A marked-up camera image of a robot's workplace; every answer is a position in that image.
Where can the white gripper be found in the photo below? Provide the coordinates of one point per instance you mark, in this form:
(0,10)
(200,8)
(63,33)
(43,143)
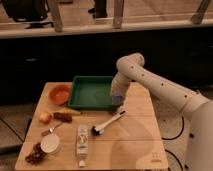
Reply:
(117,91)

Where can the blue sponge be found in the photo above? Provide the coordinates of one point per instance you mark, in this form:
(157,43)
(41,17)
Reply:
(117,100)

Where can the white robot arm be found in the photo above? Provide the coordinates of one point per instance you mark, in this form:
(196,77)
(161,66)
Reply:
(197,108)

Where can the green plastic tray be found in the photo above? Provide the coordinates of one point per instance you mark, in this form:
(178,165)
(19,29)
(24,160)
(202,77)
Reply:
(91,93)

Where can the white dish brush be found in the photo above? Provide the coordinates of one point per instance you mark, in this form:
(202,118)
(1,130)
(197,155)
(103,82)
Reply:
(99,129)

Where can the yellow banana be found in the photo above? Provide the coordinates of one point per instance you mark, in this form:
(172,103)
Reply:
(70,111)

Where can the orange bowl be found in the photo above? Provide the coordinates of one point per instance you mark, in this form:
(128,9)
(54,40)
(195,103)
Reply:
(59,94)

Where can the red sausage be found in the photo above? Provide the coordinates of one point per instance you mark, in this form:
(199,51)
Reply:
(63,117)

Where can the white plastic bottle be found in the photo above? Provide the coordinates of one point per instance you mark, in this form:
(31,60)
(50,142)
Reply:
(82,144)

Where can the white cup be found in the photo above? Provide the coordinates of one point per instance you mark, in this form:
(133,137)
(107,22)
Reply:
(50,143)

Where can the bunch of red grapes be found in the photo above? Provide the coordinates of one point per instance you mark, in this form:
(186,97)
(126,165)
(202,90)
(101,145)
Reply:
(36,156)

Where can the black office chair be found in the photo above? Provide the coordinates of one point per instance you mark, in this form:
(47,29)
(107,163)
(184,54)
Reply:
(31,11)

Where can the wooden railing post middle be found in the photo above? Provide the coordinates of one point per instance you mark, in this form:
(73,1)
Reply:
(118,13)

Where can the wooden railing post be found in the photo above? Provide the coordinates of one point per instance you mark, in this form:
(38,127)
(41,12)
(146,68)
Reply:
(200,12)
(55,13)
(118,13)

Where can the wooden railing post left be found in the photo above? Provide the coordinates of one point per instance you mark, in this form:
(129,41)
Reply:
(55,13)

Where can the wooden railing post right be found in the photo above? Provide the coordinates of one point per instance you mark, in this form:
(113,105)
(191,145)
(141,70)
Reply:
(200,12)

